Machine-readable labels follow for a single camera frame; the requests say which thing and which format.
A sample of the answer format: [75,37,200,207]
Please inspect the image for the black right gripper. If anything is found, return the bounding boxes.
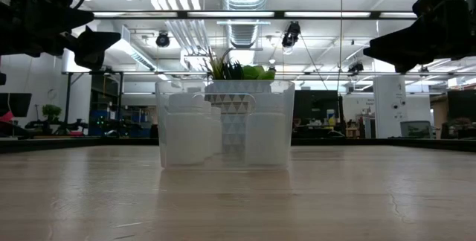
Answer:
[363,10,476,74]

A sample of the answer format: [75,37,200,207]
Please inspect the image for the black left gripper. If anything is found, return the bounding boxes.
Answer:
[0,8,123,71]

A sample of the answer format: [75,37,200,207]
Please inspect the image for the clear plastic basket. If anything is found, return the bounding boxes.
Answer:
[155,80,297,170]

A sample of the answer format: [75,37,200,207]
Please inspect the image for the white LED light bar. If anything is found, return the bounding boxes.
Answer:
[187,11,275,18]
[92,11,178,18]
[379,11,418,19]
[284,11,372,18]

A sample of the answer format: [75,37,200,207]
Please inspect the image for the black ceiling spotlight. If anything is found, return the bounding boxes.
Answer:
[347,60,364,74]
[155,31,171,48]

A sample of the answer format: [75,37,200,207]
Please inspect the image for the white square pillar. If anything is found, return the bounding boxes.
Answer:
[373,75,409,140]

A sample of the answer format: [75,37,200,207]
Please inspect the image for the small green potted plant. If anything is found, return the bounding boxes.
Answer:
[41,103,62,123]

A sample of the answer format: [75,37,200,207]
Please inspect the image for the dark wide monitor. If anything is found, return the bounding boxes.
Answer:
[447,90,476,123]

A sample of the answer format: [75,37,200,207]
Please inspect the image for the grey bin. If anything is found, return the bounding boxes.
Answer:
[399,120,434,139]

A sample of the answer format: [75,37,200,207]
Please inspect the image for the black computer monitor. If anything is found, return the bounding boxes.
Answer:
[0,91,33,118]

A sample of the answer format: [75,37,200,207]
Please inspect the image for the black cabinet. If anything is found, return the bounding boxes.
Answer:
[293,90,344,127]

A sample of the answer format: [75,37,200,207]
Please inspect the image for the artificial succulent in patterned pot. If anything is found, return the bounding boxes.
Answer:
[202,47,277,152]

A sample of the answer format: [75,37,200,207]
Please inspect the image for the thin hanging cable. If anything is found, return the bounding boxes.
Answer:
[338,0,344,93]

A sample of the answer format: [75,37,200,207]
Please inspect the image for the black overhead camera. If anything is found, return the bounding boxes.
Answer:
[281,20,302,55]

